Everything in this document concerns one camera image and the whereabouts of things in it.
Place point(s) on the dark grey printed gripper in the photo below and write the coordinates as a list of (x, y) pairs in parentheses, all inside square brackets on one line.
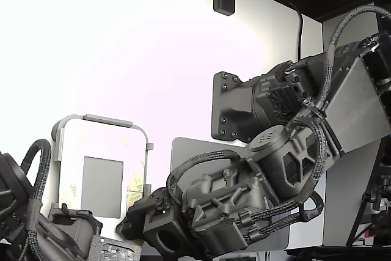
[(214, 212)]

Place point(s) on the white panel with grey window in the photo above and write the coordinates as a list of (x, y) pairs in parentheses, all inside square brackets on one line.
[(102, 187)]

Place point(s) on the grey motor block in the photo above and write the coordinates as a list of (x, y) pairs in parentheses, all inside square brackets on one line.
[(76, 227)]

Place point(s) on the dark grey six-joint robot arm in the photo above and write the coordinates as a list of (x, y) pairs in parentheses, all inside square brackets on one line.
[(232, 102)]

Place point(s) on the grey printed holding fixture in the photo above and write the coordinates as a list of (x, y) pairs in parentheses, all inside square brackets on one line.
[(108, 119)]

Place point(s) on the white raised platform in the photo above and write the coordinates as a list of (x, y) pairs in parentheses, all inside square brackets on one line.
[(345, 206)]

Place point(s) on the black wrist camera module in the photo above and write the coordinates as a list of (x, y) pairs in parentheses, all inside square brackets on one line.
[(160, 200)]

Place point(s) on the black stationary device housing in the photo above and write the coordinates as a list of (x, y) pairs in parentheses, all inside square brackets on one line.
[(9, 181)]

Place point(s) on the black tripod stand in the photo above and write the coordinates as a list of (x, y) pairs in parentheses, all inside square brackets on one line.
[(385, 181)]

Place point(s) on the dark printed circuit board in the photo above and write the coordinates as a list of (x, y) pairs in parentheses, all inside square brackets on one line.
[(107, 248)]

